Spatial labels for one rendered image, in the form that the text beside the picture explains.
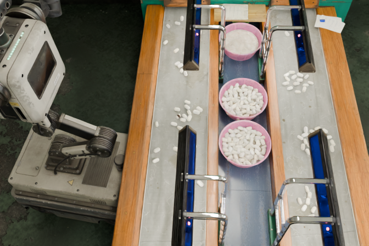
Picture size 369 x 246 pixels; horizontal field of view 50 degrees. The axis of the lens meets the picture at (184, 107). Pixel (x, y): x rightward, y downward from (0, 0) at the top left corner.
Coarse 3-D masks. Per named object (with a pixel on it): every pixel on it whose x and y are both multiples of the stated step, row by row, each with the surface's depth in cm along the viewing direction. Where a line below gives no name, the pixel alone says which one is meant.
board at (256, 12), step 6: (252, 6) 256; (258, 6) 256; (264, 6) 256; (216, 12) 254; (252, 12) 253; (258, 12) 253; (264, 12) 253; (216, 18) 251; (252, 18) 250; (258, 18) 250; (264, 18) 250
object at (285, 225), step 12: (288, 180) 154; (300, 180) 153; (312, 180) 153; (324, 180) 153; (276, 204) 174; (276, 216) 173; (300, 216) 145; (312, 216) 145; (324, 216) 146; (276, 228) 171; (288, 228) 154; (276, 240) 169
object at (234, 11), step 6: (228, 6) 257; (234, 6) 256; (240, 6) 256; (246, 6) 256; (228, 12) 254; (234, 12) 253; (240, 12) 253; (246, 12) 253; (228, 18) 251; (234, 18) 250; (240, 18) 250; (246, 18) 250
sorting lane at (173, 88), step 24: (168, 48) 243; (168, 72) 233; (192, 72) 232; (168, 96) 224; (192, 96) 223; (168, 120) 215; (192, 120) 214; (168, 144) 207; (168, 168) 199; (144, 192) 192; (168, 192) 192; (144, 216) 186; (168, 216) 186; (144, 240) 180; (168, 240) 180
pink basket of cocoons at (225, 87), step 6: (240, 78) 225; (228, 84) 225; (234, 84) 227; (246, 84) 227; (252, 84) 226; (258, 84) 223; (222, 90) 223; (258, 90) 225; (264, 90) 220; (264, 96) 221; (264, 102) 219; (264, 108) 214; (258, 114) 212
